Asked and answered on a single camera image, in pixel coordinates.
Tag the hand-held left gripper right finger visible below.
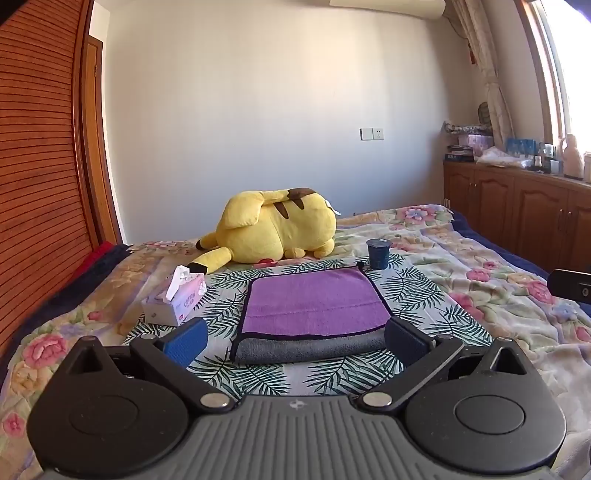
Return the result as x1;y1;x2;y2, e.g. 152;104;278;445
360;318;533;413

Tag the pink and white tissue box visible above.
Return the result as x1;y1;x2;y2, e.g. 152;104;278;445
141;265;208;328

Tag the window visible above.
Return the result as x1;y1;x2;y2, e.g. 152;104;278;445
522;0;591;153

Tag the beige figurine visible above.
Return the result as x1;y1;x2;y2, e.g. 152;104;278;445
558;134;585;180

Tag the leaf print cloth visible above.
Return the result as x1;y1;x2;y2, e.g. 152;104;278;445
117;256;462;402

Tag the purple towel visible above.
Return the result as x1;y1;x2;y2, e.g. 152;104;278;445
240;265;393;340

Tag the white plastic bag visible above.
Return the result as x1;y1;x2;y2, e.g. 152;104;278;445
475;147;525;168

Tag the wooden cabinet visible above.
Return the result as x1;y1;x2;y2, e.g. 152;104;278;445
442;159;591;273

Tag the grey towel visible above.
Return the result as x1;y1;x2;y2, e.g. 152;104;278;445
231;327;389;365

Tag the stack of dark books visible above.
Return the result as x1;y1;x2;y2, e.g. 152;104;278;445
445;144;476;163

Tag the purple storage box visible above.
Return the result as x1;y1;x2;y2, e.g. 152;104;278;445
457;133;495;151

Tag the white air conditioner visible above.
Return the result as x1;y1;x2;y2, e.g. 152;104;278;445
329;0;446;21

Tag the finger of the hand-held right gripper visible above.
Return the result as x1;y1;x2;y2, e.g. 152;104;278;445
547;269;591;301

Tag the red cloth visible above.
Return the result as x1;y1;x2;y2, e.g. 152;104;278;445
69;241;116;282

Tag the dark blue cup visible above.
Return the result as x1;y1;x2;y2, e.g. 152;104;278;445
366;238;392;270

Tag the blue box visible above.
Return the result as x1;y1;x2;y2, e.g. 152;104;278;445
505;137;539;158

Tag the yellow plush toy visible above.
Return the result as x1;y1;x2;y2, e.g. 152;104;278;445
193;187;338;276

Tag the wooden door frame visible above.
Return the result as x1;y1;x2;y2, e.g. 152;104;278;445
81;34;123;245

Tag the patterned beige curtain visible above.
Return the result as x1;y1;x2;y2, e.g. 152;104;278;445
455;0;515;148

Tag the wooden slatted panel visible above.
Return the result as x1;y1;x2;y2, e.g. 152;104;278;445
0;0;100;361

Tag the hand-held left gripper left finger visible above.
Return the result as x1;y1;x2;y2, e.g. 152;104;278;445
58;318;234;413

